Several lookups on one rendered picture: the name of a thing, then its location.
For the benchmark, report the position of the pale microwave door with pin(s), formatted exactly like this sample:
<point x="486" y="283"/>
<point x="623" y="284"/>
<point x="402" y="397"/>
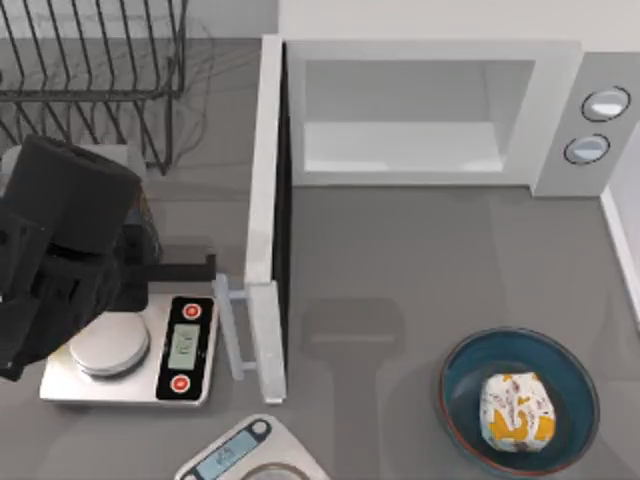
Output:
<point x="262" y="225"/>

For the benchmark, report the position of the silver scale with black panel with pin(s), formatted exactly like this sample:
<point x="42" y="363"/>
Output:
<point x="115" y="385"/>

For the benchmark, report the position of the silver scale with blue display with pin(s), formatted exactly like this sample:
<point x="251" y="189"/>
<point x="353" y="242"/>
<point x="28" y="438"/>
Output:
<point x="280" y="450"/>

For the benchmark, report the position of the blue bowl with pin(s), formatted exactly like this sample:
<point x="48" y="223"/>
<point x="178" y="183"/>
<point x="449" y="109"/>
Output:
<point x="460" y="390"/>

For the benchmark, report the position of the white and yellow wrapped burger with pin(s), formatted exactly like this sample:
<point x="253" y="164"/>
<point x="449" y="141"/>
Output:
<point x="517" y="412"/>

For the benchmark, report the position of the pale microwave oven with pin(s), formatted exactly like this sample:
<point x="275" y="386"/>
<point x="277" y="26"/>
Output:
<point x="550" y="165"/>

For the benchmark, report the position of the round grey microwave knob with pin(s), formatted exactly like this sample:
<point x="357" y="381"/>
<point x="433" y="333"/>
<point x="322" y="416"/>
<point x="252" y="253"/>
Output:
<point x="587" y="149"/>
<point x="606" y="103"/>

